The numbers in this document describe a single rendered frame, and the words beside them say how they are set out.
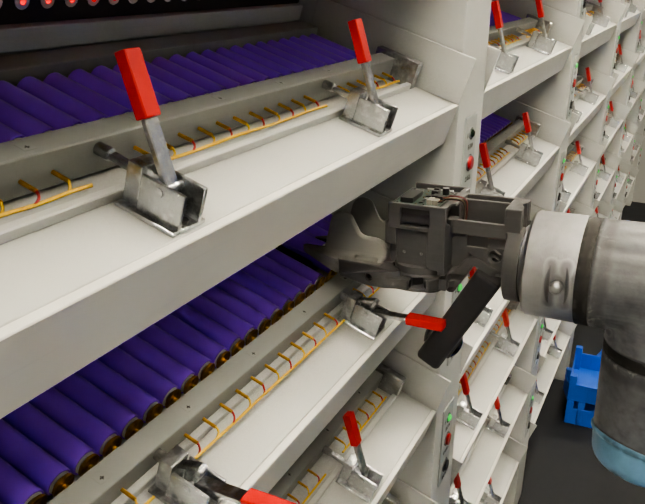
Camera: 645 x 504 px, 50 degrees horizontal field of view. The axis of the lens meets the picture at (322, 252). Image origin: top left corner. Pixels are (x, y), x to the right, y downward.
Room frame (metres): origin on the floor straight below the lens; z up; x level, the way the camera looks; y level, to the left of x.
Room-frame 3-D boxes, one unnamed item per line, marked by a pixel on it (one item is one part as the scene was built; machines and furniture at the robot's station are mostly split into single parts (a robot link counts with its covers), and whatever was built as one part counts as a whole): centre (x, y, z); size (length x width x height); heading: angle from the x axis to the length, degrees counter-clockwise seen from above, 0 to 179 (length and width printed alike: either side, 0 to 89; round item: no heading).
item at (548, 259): (0.54, -0.19, 1.02); 0.10 x 0.05 x 0.09; 152
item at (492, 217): (0.58, -0.12, 1.03); 0.12 x 0.08 x 0.09; 62
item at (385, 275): (0.59, -0.06, 1.00); 0.09 x 0.05 x 0.02; 66
